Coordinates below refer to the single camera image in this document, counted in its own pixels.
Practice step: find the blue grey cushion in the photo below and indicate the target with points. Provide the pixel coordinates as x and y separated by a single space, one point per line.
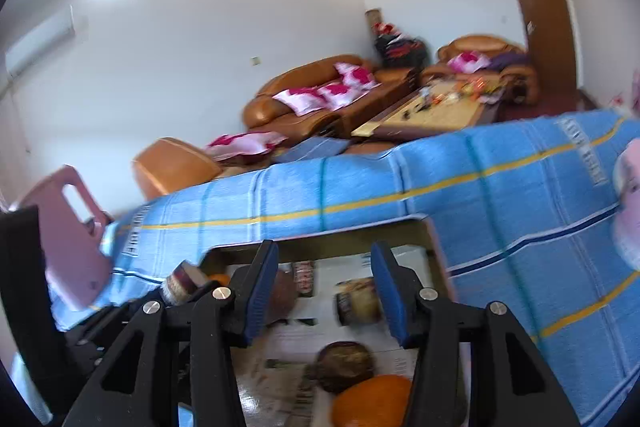
310 149

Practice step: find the dark red snack packet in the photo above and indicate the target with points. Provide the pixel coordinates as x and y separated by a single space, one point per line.
181 279

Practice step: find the purple blanket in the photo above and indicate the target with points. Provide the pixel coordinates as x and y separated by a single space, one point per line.
507 60

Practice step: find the colourful fruit plate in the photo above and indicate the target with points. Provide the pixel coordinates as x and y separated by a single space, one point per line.
480 89

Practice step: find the pink electric kettle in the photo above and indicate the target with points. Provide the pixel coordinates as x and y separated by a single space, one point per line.
75 257

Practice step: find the brown wooden door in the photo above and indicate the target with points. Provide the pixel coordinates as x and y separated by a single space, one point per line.
542 22

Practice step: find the dark wrinkled passion fruit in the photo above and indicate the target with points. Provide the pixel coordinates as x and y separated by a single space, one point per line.
342 364

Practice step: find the pink floral pillow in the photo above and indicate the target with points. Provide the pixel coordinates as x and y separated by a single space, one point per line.
297 102
340 94
467 62
356 74

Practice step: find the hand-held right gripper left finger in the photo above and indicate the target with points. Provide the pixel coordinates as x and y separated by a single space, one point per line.
260 297

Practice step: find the blue plaid tablecloth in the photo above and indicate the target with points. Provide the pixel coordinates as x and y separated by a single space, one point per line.
500 217

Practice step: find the tall brown vase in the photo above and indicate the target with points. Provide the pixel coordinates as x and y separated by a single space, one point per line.
373 19

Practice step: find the brown leather armchair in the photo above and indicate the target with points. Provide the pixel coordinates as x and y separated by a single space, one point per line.
475 43

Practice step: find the orange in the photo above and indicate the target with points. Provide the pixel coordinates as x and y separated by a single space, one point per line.
370 402

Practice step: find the yellow-brown round fruit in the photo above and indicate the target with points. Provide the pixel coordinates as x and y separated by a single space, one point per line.
360 307

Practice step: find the brown leather long sofa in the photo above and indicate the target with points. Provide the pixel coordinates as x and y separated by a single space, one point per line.
300 74

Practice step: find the pink cartoon mug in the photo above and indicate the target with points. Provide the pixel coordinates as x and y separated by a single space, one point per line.
629 207

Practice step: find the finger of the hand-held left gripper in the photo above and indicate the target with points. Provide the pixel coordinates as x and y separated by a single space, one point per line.
100 324

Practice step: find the wooden coffee table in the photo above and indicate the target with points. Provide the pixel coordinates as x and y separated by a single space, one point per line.
440 117

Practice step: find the pink tin box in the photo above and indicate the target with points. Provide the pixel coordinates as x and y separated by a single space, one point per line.
320 249

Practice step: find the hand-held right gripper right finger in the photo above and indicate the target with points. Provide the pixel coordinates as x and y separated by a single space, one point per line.
387 302

